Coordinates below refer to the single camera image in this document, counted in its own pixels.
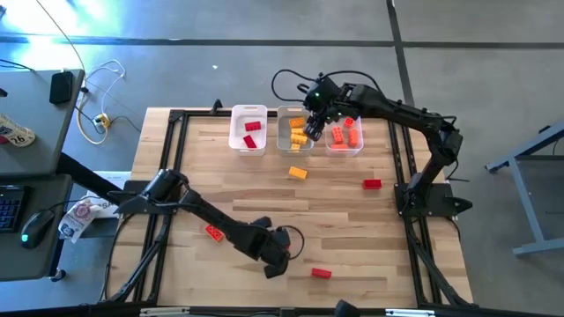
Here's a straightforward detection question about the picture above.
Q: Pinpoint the white paper sheet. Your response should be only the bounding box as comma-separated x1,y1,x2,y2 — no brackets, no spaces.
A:
85,170,129,220

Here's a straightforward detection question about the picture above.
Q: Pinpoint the black phone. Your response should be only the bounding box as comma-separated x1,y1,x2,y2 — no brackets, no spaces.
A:
48,70,75,106

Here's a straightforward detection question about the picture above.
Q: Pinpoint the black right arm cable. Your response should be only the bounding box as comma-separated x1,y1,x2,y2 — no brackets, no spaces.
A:
270,68,383,104

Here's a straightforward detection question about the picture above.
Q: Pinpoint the black keyboard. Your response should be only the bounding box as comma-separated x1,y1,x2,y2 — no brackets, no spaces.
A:
0,184,26,234

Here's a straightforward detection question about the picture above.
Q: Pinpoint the white floor cable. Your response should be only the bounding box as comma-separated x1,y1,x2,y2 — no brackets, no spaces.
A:
83,59,128,116

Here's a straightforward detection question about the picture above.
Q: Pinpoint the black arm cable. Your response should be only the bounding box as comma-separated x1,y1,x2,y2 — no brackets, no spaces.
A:
276,224,306,262
270,68,383,104

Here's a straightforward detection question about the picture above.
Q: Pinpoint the blue-gray metal stand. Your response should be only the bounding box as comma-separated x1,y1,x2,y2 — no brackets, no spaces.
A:
484,119,564,259

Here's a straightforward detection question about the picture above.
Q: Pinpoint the white printed packet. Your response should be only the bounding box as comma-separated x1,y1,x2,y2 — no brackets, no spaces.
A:
57,197,103,244

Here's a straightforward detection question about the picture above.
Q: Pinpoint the clear plastic bin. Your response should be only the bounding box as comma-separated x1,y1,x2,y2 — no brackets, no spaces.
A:
324,114,366,159

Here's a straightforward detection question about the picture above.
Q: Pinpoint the yellow floor cable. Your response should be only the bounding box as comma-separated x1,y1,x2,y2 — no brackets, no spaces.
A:
75,99,110,146

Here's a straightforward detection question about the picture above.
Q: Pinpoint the silver metal bracket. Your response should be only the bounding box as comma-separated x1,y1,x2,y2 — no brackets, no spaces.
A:
385,307,435,317
140,307,190,317

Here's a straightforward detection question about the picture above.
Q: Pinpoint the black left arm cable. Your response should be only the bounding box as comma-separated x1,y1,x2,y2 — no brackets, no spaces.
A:
276,224,306,262

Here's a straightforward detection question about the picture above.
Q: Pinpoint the black metal table frame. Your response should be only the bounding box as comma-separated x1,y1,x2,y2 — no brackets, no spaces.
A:
101,107,475,309

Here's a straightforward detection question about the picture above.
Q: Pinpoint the black desk beam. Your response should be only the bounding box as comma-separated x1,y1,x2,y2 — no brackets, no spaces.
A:
56,151,133,206

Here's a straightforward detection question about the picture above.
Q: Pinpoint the white plastic bin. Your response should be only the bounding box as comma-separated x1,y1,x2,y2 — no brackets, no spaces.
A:
227,104,269,158

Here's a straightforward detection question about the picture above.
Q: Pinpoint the white numbered tag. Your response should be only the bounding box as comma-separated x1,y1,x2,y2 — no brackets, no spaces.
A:
0,113,37,149

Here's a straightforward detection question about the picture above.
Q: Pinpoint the black computer mouse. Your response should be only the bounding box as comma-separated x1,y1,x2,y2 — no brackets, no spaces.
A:
19,209,56,251

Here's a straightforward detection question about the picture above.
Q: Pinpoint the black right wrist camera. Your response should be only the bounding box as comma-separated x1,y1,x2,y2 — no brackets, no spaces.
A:
326,103,352,125

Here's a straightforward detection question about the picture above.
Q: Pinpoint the gray plastic bin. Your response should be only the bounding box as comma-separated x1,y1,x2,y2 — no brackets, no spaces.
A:
276,105,315,158

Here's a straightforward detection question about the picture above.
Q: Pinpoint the gray desk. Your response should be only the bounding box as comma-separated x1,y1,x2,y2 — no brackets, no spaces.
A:
0,68,85,178
0,173,74,283

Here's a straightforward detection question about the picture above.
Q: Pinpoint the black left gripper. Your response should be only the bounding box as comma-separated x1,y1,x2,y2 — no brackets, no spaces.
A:
240,217,292,279

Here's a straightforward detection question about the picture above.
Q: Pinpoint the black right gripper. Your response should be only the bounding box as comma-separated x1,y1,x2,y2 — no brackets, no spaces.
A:
302,77,344,143

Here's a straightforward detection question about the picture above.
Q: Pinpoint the thin black floor cable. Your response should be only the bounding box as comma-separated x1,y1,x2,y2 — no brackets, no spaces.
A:
34,0,87,71

